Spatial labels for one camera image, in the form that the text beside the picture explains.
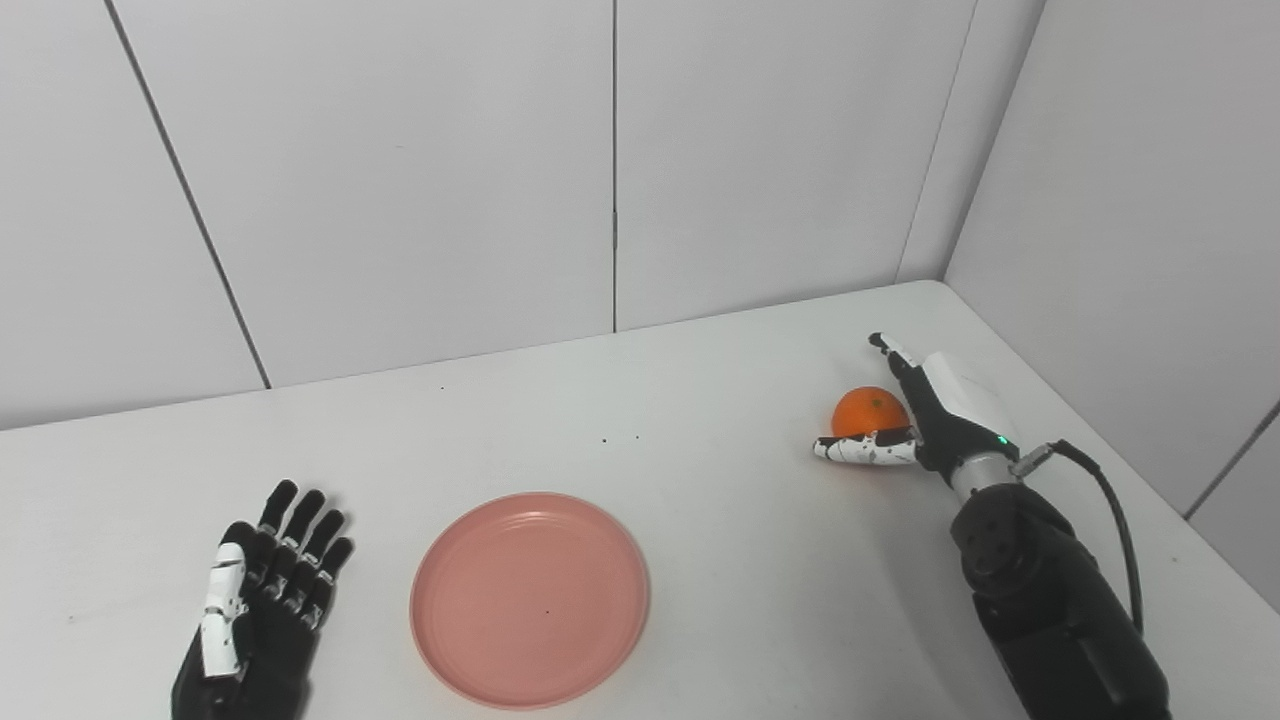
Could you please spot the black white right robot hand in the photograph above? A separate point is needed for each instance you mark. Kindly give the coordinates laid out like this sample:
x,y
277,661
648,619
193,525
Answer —
x,y
950,420

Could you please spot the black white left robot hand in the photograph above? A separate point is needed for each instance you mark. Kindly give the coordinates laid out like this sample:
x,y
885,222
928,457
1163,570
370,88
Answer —
x,y
270,650

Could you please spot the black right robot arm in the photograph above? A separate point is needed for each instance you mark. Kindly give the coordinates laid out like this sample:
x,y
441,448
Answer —
x,y
1050,600

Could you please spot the orange fruit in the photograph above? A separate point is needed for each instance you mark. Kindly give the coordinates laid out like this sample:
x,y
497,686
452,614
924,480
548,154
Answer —
x,y
868,412

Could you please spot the pink round plate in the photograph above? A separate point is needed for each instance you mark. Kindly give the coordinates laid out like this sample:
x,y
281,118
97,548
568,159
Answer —
x,y
530,600

